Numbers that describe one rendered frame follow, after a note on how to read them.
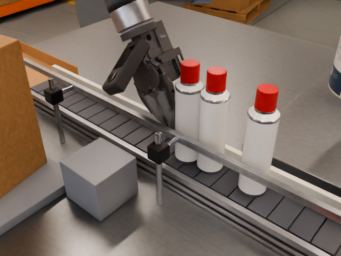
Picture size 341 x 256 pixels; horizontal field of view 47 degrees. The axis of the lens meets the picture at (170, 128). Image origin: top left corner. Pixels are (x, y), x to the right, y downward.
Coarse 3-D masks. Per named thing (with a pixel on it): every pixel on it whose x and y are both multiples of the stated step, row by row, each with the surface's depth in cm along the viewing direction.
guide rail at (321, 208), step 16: (32, 64) 94; (64, 80) 87; (96, 96) 82; (128, 112) 77; (160, 128) 72; (192, 144) 68; (224, 160) 65; (256, 176) 62; (288, 192) 59; (320, 208) 56
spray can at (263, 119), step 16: (256, 96) 60; (272, 96) 58; (256, 112) 61; (272, 112) 60; (256, 128) 61; (272, 128) 61; (256, 144) 62; (272, 144) 63; (256, 160) 64; (240, 176) 69; (256, 192) 68
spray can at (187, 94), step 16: (192, 64) 66; (192, 80) 67; (176, 96) 69; (192, 96) 68; (176, 112) 71; (192, 112) 69; (176, 128) 73; (192, 128) 71; (176, 144) 75; (192, 160) 76
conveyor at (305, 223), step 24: (72, 96) 98; (96, 120) 89; (120, 120) 89; (144, 144) 82; (192, 168) 75; (240, 192) 70; (264, 216) 65; (288, 216) 65; (312, 216) 65; (312, 240) 62; (336, 240) 61
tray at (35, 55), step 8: (24, 48) 129; (32, 48) 126; (24, 56) 128; (32, 56) 128; (40, 56) 125; (48, 56) 122; (40, 64) 124; (48, 64) 124; (56, 64) 120; (64, 64) 117; (32, 72) 119; (72, 72) 116; (32, 80) 115; (40, 80) 115
